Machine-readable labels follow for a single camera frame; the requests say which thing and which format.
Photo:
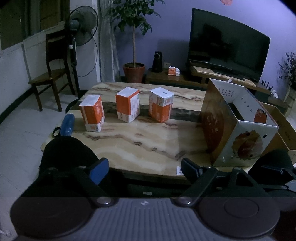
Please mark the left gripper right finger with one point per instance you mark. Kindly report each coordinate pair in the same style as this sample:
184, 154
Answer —
198, 179

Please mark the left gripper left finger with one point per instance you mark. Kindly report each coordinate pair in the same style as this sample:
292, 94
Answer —
97, 170

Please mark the white table sticker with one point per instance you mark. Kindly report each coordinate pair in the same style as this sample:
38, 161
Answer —
179, 171

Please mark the white apple cardboard box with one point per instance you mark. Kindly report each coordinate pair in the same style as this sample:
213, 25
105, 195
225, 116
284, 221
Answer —
237, 127

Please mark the brown cardboard box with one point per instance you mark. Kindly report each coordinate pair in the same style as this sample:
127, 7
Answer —
285, 131

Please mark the wooden TV stand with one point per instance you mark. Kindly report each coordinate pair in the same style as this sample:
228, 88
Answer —
198, 78

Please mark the small tissue pack on stand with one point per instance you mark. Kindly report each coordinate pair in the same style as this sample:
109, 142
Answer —
173, 71

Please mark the black television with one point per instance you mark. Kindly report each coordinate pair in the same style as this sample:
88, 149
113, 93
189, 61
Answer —
227, 46

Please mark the dark wooden chair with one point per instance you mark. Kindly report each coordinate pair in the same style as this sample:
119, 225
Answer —
55, 49

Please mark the dark potted plant right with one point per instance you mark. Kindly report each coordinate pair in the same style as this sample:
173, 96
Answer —
287, 73

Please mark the black standing fan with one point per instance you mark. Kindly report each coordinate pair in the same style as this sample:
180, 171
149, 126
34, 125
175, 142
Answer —
80, 28

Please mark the potted ficus tree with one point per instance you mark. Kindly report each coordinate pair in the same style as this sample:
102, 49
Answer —
132, 15

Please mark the blue handled scissors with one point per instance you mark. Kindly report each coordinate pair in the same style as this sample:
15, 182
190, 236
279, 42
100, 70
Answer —
66, 128

